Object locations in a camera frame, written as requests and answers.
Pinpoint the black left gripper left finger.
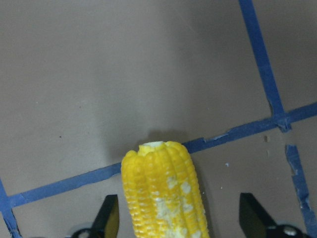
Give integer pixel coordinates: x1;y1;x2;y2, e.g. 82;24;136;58
70;194;119;238

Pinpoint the yellow corn cob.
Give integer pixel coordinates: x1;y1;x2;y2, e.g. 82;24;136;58
121;141;210;238

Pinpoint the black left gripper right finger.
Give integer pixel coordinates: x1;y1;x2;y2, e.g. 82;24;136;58
239;193;309;238

